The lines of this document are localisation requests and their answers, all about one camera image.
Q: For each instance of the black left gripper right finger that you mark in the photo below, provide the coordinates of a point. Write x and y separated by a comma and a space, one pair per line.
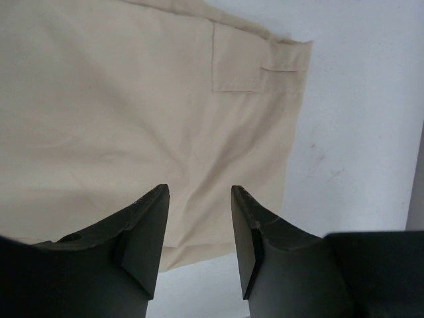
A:
287, 272

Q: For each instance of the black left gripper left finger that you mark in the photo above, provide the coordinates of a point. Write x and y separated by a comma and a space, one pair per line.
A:
108, 269

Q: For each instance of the beige trousers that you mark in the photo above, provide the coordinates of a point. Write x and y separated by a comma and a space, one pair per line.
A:
101, 101

